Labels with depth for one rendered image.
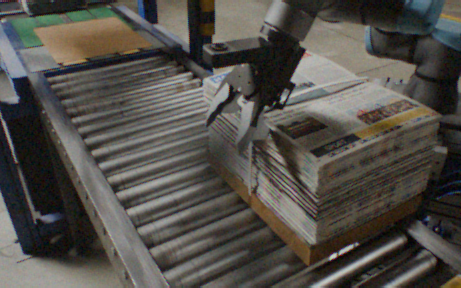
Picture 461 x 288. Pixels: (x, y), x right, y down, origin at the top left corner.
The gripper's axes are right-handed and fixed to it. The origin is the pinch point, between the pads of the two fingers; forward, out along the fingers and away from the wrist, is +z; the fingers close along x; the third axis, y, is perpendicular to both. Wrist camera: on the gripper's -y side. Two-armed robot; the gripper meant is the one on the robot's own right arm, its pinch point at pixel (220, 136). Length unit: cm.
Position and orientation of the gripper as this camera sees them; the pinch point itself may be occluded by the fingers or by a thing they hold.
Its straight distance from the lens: 74.2
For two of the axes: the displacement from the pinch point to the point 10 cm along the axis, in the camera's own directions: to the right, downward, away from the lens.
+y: 7.4, 1.9, 6.4
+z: -4.4, 8.7, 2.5
